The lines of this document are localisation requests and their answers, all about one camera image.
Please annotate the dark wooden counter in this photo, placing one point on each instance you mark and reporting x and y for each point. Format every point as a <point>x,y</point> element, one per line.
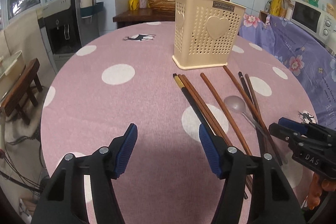
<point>148,15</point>

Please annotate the person right hand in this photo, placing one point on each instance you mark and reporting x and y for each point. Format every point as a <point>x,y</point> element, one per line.
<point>317,186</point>

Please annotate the white cooking pot with lid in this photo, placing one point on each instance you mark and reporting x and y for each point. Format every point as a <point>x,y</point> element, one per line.
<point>11,69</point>

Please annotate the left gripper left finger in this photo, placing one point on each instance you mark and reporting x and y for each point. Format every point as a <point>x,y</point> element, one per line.
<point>122,149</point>

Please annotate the yellow mug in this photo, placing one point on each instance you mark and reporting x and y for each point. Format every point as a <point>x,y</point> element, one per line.
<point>133,5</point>

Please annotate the small dark wooden stool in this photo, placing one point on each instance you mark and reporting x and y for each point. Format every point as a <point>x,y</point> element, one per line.
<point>20,89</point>

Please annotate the clear plastic spoon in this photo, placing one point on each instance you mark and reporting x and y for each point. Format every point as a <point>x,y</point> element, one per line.
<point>237,104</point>

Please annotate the white microwave oven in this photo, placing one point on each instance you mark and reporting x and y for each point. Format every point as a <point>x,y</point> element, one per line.
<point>314,21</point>

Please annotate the purple floral cloth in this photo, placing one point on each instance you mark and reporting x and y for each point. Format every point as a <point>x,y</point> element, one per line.
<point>310,63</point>

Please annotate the beige plastic utensil holder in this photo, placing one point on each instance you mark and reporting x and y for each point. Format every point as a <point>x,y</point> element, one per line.
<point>205,32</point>

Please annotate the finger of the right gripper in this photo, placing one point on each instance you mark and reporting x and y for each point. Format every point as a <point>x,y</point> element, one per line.
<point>283,133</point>
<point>292,125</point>

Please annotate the woven basin sink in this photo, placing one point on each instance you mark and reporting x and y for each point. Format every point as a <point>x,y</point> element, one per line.
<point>164,6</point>

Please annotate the pink polka dot tablecloth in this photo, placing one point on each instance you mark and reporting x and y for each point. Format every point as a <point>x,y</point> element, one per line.
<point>126,77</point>

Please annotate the pink small bottle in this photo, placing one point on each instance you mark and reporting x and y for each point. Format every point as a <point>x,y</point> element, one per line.
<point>142,4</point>

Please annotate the water dispenser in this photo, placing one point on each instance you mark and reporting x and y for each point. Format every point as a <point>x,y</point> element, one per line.
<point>67,31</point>

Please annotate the brown wooden chopstick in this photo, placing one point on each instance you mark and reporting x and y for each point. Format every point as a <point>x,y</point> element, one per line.
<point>209,117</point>
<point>227,114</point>
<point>254,111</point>
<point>202,108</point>

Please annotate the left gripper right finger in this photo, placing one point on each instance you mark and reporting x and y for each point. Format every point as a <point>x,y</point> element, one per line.
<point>212,155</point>

